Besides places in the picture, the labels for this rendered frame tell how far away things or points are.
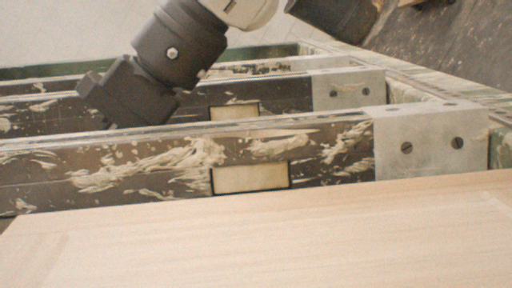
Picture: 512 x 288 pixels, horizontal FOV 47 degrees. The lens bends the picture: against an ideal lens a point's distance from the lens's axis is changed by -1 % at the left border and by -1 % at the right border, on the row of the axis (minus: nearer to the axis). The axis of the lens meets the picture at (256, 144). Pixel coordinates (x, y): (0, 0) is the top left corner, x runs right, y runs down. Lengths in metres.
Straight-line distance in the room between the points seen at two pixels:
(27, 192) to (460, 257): 0.42
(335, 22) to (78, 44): 2.37
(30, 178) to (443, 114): 0.43
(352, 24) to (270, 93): 3.97
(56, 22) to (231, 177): 5.24
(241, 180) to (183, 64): 0.14
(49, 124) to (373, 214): 0.64
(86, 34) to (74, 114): 4.77
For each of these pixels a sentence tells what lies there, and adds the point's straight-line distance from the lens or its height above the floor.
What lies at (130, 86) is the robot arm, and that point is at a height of 1.26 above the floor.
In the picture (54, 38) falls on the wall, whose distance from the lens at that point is 5.80.
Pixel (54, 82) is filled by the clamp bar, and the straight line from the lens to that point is 1.28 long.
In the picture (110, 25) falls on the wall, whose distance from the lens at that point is 5.77.
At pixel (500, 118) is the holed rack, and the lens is 0.70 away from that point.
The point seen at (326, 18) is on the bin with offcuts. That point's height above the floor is 0.35.
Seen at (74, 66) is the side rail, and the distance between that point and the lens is 2.02.
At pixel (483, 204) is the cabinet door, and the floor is 0.95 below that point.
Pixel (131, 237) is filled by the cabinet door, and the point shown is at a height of 1.19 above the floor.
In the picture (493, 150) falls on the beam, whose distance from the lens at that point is 0.68.
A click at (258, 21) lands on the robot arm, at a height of 1.17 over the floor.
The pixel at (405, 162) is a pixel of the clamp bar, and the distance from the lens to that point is 0.65.
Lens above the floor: 1.23
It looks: 11 degrees down
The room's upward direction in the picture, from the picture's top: 60 degrees counter-clockwise
